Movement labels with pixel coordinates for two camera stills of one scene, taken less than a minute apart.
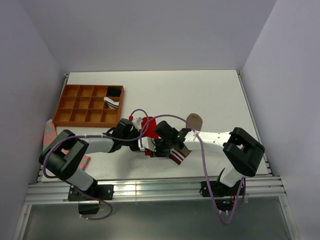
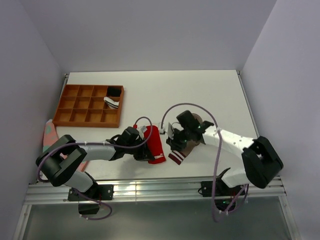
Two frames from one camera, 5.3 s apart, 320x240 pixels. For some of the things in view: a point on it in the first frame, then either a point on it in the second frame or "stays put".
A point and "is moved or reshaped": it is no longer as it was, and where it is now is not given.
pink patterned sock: [50, 133] stays put
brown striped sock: [178, 154] stays put
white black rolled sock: [111, 103] stays put
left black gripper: [135, 148] → [143, 156]
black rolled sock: [115, 92] stays put
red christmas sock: [149, 130] is moved or reshaped
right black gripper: [158, 153] → [174, 144]
